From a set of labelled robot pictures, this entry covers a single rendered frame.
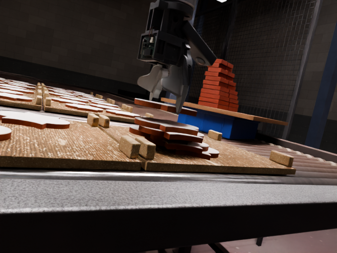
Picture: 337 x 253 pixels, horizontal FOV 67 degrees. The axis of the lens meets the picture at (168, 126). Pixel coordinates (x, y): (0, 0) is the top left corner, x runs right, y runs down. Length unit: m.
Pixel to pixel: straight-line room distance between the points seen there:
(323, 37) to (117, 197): 6.38
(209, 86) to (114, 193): 1.15
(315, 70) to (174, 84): 5.96
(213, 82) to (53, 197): 1.20
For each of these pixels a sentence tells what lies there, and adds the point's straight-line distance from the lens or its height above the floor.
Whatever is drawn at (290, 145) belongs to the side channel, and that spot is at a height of 0.93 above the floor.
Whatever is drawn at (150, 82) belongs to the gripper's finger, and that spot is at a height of 1.07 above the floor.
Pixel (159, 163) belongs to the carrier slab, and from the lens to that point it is 0.43.
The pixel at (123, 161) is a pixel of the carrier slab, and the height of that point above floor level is 0.93.
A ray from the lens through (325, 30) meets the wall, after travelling 6.61.
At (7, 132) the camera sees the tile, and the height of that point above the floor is 0.95.
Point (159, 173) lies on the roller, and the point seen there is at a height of 0.92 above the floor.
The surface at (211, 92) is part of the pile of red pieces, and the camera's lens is 1.41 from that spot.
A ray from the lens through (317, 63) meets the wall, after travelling 6.42.
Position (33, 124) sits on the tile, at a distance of 0.57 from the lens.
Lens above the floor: 1.04
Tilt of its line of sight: 6 degrees down
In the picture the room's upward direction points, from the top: 11 degrees clockwise
